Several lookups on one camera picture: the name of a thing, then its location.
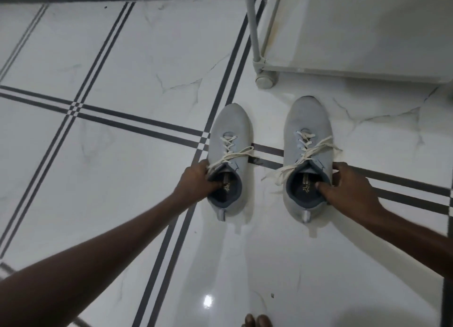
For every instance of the person's left hand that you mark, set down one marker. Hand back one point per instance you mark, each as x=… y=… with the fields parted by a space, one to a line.
x=193 y=185

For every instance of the person's right hand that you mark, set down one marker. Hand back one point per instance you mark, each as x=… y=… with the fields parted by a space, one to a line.
x=354 y=196

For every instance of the person's left thumb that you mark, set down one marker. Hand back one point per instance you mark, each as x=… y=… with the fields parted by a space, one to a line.
x=216 y=186

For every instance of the person's right thumb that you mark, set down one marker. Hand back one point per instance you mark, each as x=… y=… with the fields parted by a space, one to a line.
x=324 y=191

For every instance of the light grey lace-up sneaker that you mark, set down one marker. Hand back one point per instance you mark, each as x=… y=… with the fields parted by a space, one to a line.
x=231 y=125
x=306 y=120

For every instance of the person's right forearm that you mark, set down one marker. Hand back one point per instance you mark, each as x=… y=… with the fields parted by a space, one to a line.
x=417 y=242

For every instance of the person's left forearm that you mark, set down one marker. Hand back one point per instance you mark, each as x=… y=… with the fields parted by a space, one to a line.
x=88 y=263

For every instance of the person's bare foot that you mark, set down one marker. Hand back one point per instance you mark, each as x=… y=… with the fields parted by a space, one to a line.
x=257 y=321

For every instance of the white wheeled shoe rack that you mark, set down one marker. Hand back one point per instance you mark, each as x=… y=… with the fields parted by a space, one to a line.
x=354 y=29

